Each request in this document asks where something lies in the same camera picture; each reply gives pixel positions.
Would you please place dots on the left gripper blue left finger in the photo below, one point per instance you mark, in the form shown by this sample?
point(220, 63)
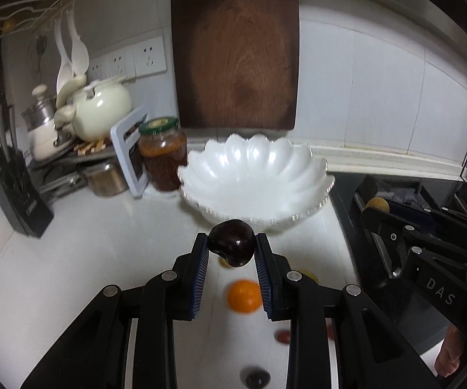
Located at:
point(120, 324)

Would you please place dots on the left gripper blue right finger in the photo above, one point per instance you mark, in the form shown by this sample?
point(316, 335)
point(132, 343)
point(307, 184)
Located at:
point(370, 352)

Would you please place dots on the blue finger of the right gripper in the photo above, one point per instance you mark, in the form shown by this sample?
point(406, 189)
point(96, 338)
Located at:
point(425, 220)
point(398, 245)

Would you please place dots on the tan longan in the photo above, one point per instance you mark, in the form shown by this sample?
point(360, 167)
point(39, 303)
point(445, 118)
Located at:
point(378, 203)
point(224, 263)

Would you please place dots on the red cherry tomato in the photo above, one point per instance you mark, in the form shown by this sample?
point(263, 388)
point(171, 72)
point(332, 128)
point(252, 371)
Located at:
point(282, 336)
point(330, 332)

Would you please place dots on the dark grape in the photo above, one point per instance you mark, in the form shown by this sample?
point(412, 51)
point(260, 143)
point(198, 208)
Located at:
point(234, 241)
point(255, 378)

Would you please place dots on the orange tangerine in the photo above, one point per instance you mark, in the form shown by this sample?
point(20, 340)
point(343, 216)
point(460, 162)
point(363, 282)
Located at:
point(244, 296)

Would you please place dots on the green apple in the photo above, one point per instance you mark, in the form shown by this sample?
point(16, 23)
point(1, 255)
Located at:
point(310, 274)

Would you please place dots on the right human hand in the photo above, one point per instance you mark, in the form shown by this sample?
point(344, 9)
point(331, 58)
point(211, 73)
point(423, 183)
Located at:
point(448, 359)

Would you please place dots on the black gas stove top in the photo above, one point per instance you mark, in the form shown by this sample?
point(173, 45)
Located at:
point(421, 323)

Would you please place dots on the white scalloped bowl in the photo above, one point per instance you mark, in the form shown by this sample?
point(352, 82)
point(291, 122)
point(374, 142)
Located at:
point(270, 185)

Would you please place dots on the small steel pot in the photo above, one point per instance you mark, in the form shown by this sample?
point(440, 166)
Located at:
point(105, 179)

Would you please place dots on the black knife block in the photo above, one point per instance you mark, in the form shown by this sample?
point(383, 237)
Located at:
point(20, 201)

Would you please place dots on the glass jar green lid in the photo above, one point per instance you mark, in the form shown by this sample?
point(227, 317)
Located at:
point(163, 148)

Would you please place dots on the white steamer pot with lid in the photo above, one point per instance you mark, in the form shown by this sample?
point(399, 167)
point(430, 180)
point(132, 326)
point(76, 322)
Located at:
point(45, 141)

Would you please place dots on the cream ceramic pot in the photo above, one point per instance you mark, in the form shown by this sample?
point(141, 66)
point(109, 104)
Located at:
point(96, 108)

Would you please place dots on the brown wooden cutting board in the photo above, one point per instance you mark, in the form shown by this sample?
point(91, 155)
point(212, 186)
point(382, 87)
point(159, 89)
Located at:
point(236, 63)

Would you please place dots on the white spoon left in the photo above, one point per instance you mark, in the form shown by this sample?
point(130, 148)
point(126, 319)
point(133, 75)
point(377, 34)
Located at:
point(65, 71)

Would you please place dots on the white spoon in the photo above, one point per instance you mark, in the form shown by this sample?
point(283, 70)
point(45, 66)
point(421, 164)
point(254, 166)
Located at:
point(80, 55)
point(65, 71)

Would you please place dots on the white spoon right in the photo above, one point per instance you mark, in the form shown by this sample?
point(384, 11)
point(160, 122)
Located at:
point(80, 55)

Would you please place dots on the black scissors hanging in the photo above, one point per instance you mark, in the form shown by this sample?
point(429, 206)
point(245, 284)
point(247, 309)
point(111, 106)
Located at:
point(39, 47)

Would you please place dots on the white tablet stand frame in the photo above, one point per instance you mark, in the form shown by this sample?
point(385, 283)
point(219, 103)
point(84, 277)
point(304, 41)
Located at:
point(125, 136)

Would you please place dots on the wall power sockets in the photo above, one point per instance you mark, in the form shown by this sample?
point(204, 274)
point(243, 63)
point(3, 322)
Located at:
point(142, 59)

